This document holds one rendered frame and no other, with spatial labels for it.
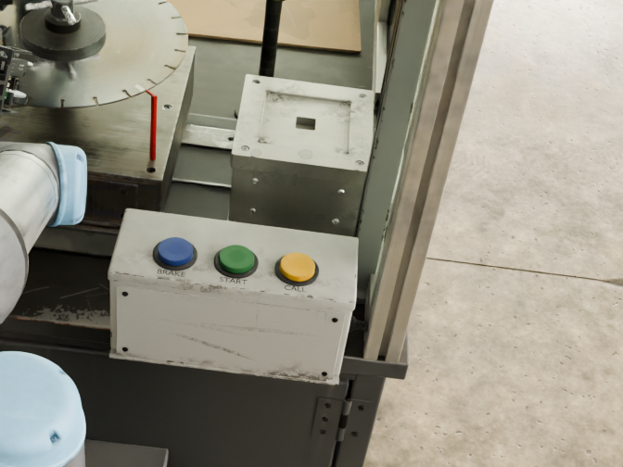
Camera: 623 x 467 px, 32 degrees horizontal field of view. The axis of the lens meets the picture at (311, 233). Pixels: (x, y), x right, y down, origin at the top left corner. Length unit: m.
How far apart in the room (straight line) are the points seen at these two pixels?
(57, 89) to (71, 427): 0.53
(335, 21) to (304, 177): 0.60
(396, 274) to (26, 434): 0.48
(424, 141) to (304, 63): 0.73
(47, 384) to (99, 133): 0.54
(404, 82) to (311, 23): 0.73
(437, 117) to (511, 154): 1.88
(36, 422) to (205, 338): 0.34
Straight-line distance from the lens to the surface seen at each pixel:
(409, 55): 1.20
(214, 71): 1.80
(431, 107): 1.11
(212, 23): 1.90
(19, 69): 1.22
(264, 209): 1.44
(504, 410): 2.35
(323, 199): 1.42
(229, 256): 1.24
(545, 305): 2.60
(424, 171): 1.17
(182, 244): 1.25
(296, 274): 1.23
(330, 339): 1.27
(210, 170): 1.59
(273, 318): 1.25
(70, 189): 1.00
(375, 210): 1.34
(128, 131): 1.50
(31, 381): 1.03
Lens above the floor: 1.77
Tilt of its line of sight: 43 degrees down
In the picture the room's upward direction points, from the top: 9 degrees clockwise
